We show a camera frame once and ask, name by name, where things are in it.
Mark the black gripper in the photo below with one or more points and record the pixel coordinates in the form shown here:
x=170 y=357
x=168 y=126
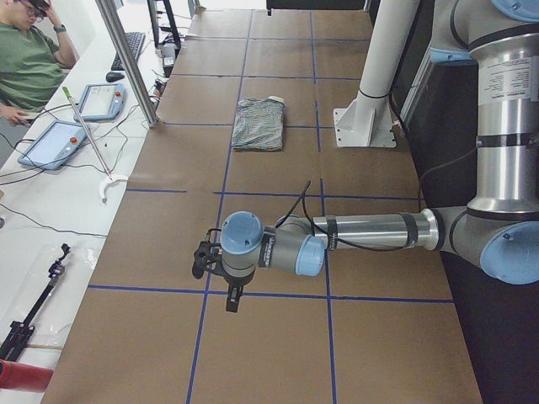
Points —
x=236 y=281

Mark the striped polo shirt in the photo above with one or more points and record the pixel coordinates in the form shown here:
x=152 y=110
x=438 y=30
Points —
x=259 y=124

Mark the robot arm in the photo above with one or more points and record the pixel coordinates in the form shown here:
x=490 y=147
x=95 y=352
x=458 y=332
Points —
x=497 y=230

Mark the reacher grabber stick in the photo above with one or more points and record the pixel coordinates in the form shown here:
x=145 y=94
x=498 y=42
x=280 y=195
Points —
x=111 y=177

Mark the black tripod stick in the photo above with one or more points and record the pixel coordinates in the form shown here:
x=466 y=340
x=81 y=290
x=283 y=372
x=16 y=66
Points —
x=21 y=331

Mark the near teach pendant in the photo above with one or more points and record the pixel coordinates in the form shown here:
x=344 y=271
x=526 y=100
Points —
x=56 y=144

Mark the teach pendant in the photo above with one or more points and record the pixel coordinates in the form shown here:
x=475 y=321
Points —
x=56 y=144
x=101 y=102

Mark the far teach pendant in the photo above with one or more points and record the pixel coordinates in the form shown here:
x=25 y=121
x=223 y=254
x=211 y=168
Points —
x=101 y=102

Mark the red cylinder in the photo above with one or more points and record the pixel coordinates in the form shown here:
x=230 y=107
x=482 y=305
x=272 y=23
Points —
x=24 y=377

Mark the black computer mouse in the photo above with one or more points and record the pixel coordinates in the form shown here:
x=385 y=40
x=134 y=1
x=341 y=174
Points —
x=114 y=76

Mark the seated person green shirt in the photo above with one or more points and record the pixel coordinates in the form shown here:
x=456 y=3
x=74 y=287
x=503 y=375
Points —
x=35 y=52

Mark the white mounting pedestal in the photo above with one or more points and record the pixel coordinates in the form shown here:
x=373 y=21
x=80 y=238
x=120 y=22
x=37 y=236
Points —
x=367 y=121

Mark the aluminium frame post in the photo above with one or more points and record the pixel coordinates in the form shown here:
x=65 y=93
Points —
x=117 y=34

